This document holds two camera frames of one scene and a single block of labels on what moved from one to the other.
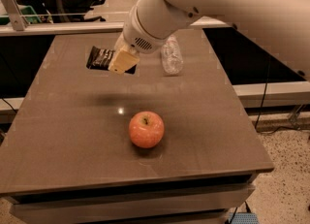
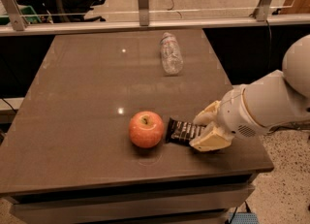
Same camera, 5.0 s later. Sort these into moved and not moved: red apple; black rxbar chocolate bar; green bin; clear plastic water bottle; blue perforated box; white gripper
Moved: black rxbar chocolate bar; white gripper
Not moved: blue perforated box; green bin; red apple; clear plastic water bottle
